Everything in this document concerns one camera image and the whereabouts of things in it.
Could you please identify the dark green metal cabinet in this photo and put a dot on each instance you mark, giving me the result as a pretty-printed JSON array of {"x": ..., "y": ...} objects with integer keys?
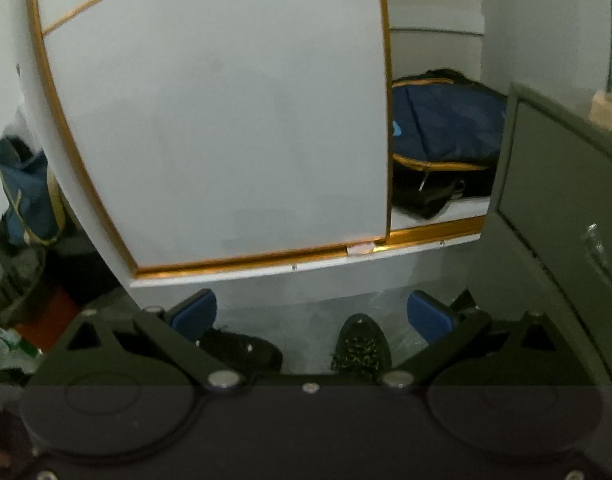
[{"x": 554, "y": 189}]

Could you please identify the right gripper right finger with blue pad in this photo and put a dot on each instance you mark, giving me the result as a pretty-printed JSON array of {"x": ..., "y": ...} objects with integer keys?
[{"x": 448, "y": 330}]

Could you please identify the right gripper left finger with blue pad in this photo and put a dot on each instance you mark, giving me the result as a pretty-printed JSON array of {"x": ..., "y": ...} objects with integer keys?
[{"x": 178, "y": 347}]

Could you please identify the white cabinet with gold trim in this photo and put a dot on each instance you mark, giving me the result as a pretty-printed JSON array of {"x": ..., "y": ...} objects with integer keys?
[{"x": 202, "y": 141}]

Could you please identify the black shoe with long lace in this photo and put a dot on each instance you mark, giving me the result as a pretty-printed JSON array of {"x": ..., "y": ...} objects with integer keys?
[{"x": 247, "y": 355}]

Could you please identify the small wooden block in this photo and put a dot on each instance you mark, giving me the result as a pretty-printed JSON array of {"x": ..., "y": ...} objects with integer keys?
[{"x": 600, "y": 113}]

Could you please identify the camouflage cloth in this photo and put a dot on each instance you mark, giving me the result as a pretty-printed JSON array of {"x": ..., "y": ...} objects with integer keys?
[{"x": 24, "y": 284}]

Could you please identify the navy backpack inside cabinet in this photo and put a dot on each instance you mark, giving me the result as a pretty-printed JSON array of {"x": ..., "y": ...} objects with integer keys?
[{"x": 447, "y": 138}]

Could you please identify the black shoe with speckled laces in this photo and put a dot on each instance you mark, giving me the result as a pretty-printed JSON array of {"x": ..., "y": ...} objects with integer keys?
[{"x": 361, "y": 350}]

